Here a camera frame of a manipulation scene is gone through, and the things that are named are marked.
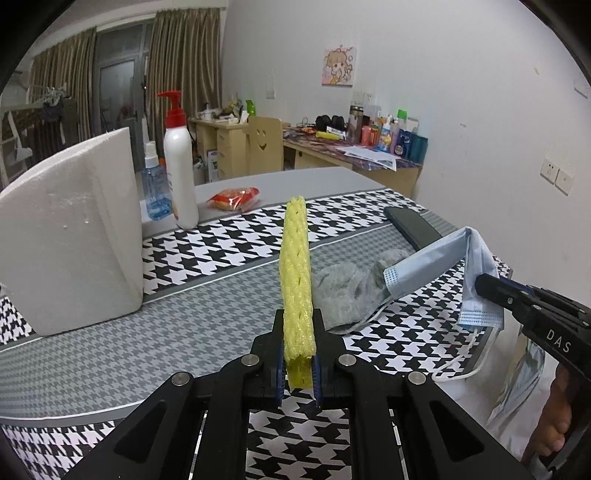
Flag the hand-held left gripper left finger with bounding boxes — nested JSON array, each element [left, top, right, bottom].
[[60, 309, 287, 480]]

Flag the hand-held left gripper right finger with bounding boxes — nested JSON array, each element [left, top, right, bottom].
[[311, 307, 532, 480]]

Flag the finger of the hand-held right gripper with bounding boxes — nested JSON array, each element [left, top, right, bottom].
[[475, 274, 550, 319], [502, 277, 573, 308]]

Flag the blue face mask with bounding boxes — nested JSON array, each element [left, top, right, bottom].
[[330, 226, 507, 385]]

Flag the grey sock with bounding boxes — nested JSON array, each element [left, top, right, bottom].
[[314, 249, 407, 334]]

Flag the yellow foam net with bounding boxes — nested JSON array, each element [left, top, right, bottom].
[[279, 196, 317, 389]]

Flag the white foam box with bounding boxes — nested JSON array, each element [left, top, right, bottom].
[[0, 127, 145, 336]]

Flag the person's right hand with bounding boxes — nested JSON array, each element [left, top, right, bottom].
[[522, 367, 581, 463]]

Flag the crumpled clear plastic bag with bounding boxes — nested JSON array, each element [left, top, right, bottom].
[[487, 330, 549, 432]]

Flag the black smartphone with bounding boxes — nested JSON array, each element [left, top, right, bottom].
[[383, 206, 446, 253]]

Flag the houndstooth tablecloth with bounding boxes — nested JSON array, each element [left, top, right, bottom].
[[0, 194, 527, 480]]

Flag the white papers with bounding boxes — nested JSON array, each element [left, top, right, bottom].
[[335, 144, 400, 172]]

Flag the row of toiletry bottles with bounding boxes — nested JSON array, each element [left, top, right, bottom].
[[348, 90, 429, 162]]

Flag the red snack packet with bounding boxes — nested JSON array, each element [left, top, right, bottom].
[[206, 187, 262, 213]]

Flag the wooden desk with colourful top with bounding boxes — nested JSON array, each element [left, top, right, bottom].
[[283, 129, 423, 200]]

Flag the blue spray bottle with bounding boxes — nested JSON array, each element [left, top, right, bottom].
[[141, 141, 173, 221]]

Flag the black bag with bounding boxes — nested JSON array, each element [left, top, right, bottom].
[[315, 114, 347, 133]]

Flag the white pump bottle red top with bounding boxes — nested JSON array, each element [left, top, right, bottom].
[[156, 90, 200, 230]]

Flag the wooden chair with smiley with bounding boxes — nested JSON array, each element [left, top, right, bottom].
[[243, 115, 284, 176]]

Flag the brown curtain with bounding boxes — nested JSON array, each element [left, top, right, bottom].
[[30, 28, 98, 162], [147, 7, 223, 136]]

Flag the glass balcony door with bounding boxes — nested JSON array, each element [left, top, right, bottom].
[[95, 23, 155, 134]]

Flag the hanging dark clothes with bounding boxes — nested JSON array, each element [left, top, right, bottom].
[[39, 88, 77, 123]]

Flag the white double wall socket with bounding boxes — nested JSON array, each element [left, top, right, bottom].
[[541, 157, 576, 195]]

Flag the cartoon wall poster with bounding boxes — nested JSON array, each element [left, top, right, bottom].
[[322, 45, 358, 87]]

